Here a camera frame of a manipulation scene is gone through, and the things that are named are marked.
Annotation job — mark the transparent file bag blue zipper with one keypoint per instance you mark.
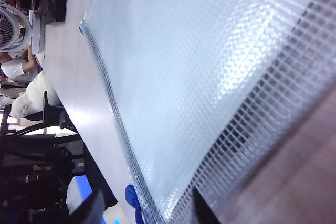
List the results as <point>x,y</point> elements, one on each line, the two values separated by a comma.
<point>183,77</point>

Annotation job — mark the white desk fan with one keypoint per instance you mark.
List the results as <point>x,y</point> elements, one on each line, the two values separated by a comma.
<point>8,28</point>

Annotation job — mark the white box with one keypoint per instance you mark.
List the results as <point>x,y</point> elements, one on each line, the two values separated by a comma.
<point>38,37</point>

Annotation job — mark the black office chair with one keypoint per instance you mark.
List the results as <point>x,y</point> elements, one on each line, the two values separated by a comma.
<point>50,113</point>

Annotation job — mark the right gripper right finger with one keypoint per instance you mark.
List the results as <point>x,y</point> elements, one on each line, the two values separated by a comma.
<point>204,211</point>

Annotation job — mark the person in white shirt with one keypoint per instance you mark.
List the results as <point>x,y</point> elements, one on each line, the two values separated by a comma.
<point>34,95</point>
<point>15,68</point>

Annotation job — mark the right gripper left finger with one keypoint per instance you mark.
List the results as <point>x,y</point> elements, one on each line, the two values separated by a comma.
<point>89,211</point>

